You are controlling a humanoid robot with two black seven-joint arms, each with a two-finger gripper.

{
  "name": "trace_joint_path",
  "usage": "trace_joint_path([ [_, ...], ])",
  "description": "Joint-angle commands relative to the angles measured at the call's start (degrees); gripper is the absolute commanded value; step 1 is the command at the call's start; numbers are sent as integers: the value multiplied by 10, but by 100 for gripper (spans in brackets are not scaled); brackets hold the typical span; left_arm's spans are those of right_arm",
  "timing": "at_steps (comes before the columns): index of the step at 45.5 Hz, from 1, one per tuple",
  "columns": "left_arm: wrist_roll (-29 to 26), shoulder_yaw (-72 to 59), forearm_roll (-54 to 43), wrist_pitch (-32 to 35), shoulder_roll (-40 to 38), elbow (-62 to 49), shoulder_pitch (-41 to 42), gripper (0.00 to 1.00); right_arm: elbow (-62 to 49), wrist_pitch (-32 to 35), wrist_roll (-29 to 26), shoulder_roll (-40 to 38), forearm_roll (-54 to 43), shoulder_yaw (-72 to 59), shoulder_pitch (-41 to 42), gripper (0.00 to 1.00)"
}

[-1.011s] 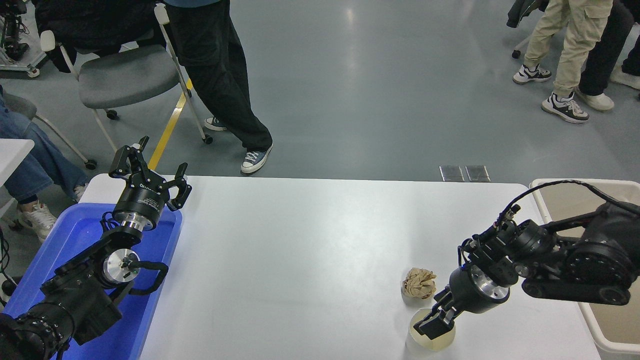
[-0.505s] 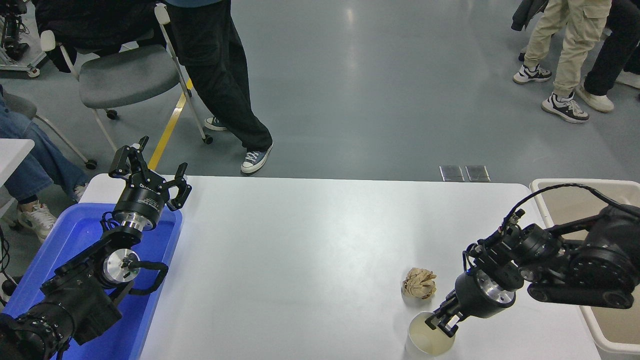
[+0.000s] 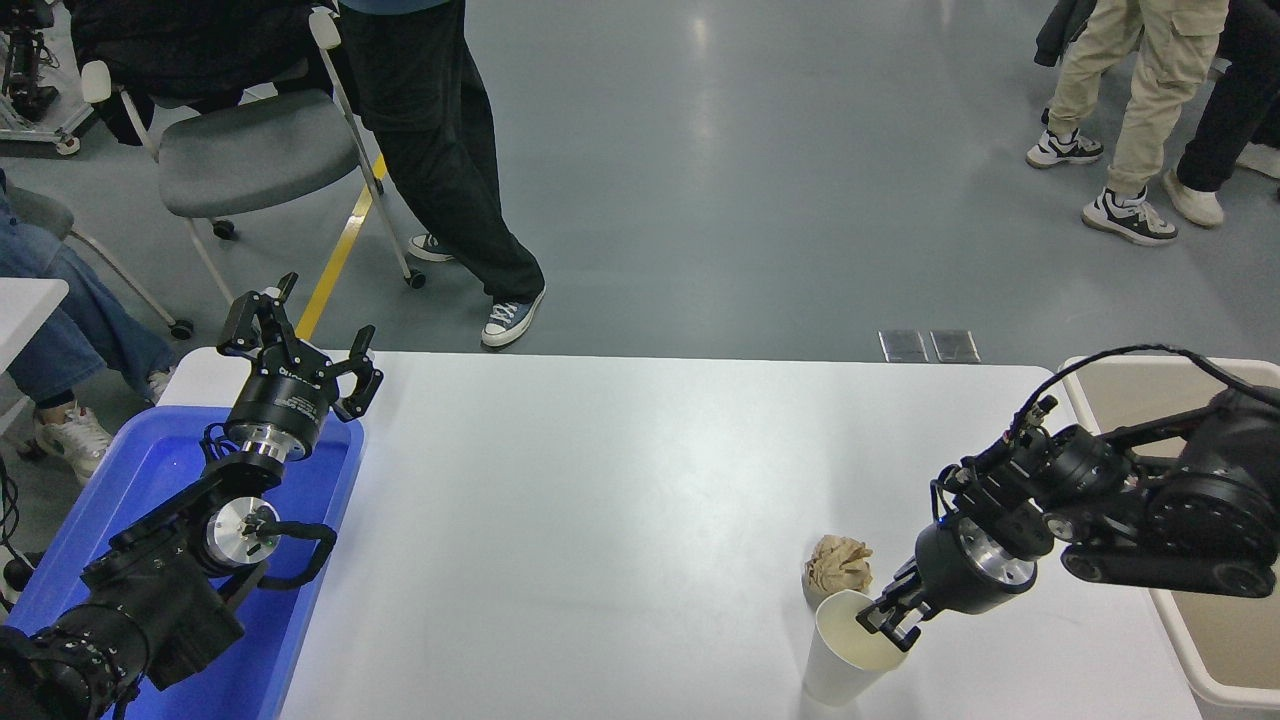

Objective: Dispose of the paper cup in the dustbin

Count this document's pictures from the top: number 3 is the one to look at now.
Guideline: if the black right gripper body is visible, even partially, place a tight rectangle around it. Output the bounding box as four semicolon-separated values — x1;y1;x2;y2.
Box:
914;517;1007;617

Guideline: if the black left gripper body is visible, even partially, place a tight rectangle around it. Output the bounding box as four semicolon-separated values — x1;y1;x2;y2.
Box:
226;360;335;453

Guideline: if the white paper cup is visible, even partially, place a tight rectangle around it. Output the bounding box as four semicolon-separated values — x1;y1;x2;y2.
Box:
802;588;909;707

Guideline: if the crumpled tan paper ball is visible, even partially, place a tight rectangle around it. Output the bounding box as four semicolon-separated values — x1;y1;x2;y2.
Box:
803;534;874;606

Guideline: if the blue plastic tray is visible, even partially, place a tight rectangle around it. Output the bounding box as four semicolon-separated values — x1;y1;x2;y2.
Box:
5;405;366;720

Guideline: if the grey wheeled chair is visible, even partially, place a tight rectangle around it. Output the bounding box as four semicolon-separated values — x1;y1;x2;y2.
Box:
0;185;196;341
80;8;428;301

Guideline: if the person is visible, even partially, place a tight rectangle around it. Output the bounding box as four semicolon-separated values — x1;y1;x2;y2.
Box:
1163;0;1280;228
338;0;547;349
1026;0;1229;247
0;170;179;486

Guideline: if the small white side table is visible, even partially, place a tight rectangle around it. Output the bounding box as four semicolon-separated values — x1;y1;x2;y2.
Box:
0;278;71;431

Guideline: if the large pale plastic bin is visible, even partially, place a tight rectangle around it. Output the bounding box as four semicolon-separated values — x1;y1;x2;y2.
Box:
1060;357;1280;713

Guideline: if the black jacket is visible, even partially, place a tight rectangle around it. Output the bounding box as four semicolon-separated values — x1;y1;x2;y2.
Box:
65;0;346;146

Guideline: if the black equipment on wheeled stand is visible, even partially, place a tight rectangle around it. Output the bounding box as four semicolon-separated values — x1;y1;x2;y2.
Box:
0;0;96;156

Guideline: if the dark grey garment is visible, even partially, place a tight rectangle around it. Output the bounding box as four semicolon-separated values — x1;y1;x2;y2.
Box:
1034;0;1099;68

